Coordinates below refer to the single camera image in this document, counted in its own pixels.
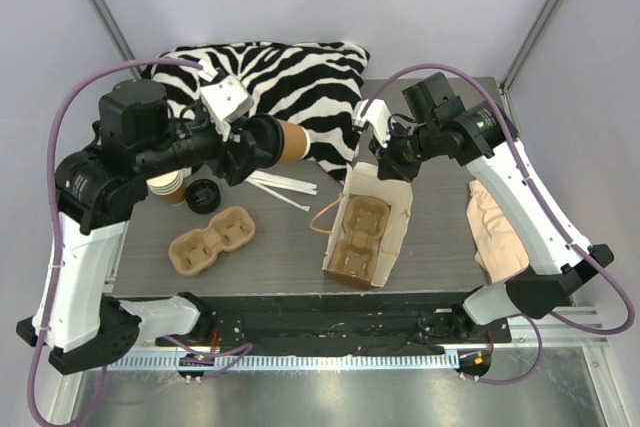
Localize brown paper coffee cup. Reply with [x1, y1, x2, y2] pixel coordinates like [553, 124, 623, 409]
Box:
[279, 120, 310, 163]

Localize brown paper bag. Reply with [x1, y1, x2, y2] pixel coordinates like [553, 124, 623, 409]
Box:
[310, 162, 413, 290]

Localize cardboard cup carrier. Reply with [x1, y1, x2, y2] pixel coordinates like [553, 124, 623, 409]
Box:
[329, 196, 390, 282]
[168, 206, 256, 276]

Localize stack of paper cups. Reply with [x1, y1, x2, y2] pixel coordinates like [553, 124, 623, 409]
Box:
[146, 170, 186, 205]

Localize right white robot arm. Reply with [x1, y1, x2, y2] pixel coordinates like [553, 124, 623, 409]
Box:
[353, 66, 614, 342]

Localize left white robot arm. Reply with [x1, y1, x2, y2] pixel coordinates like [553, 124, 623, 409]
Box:
[16, 80, 285, 375]

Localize zebra print pillow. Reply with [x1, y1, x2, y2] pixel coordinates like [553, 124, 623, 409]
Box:
[159, 41, 370, 183]

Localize beige folded cloth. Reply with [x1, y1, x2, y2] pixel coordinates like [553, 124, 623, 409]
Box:
[466, 180, 529, 283]

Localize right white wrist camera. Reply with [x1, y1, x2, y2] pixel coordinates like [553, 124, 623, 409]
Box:
[352, 99, 391, 148]

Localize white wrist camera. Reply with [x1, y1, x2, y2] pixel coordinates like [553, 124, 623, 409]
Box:
[352, 99, 391, 148]
[198, 64, 253, 142]

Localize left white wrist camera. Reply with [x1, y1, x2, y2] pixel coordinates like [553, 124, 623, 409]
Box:
[198, 64, 253, 142]

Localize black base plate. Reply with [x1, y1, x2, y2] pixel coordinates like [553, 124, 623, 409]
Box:
[180, 292, 512, 357]

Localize white slotted cable duct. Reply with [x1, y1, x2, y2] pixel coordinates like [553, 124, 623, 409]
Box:
[109, 350, 459, 372]

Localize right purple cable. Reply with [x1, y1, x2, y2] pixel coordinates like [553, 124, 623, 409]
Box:
[359, 63, 634, 388]

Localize purple cable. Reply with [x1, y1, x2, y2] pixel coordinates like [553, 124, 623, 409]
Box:
[359, 63, 634, 388]
[25, 57, 254, 427]

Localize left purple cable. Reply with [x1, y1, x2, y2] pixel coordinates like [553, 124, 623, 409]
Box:
[25, 57, 254, 427]

